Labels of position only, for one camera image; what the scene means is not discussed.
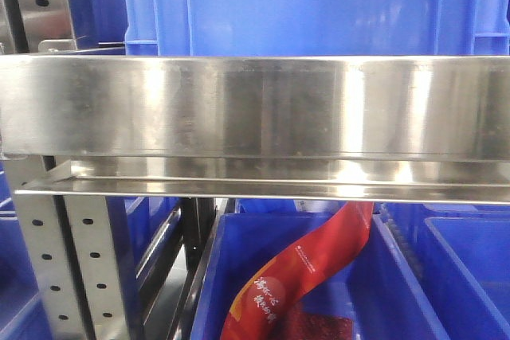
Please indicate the steel shelf rail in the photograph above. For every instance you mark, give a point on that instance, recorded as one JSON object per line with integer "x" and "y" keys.
{"x": 353, "y": 128}

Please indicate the large blue plastic bin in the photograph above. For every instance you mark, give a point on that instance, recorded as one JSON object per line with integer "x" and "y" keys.
{"x": 316, "y": 27}

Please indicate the blue bin lower shelf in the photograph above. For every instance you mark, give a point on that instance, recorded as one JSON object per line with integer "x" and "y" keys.
{"x": 378, "y": 292}

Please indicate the blue bin lower right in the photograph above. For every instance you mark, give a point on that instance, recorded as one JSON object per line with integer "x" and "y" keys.
{"x": 460, "y": 256}

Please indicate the steel perforated rack upright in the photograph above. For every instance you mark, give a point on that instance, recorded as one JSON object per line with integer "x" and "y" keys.
{"x": 80, "y": 250}

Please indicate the red printed bag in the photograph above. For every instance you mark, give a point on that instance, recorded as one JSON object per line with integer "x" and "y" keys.
{"x": 279, "y": 285}

